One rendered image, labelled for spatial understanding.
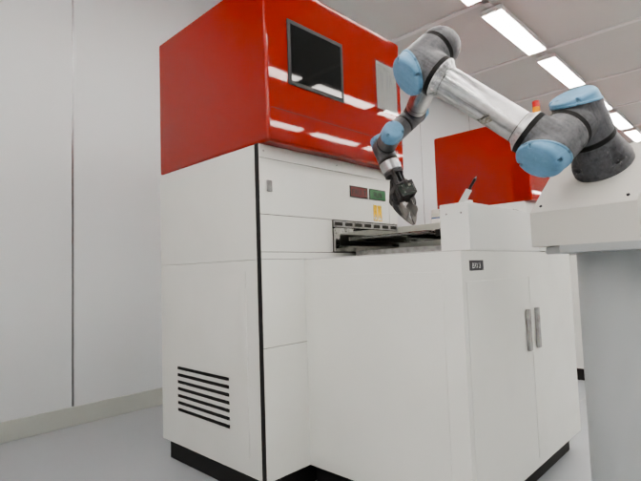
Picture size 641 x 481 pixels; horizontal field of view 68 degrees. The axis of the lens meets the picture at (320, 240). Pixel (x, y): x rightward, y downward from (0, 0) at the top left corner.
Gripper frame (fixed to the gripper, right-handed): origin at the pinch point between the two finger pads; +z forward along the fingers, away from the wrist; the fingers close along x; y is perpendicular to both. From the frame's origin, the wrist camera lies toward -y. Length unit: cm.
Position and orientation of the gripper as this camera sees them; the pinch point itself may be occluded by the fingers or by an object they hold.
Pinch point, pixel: (412, 221)
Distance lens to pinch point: 178.2
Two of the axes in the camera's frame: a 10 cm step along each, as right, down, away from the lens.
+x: 9.4, -3.0, 1.9
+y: 1.0, -2.9, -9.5
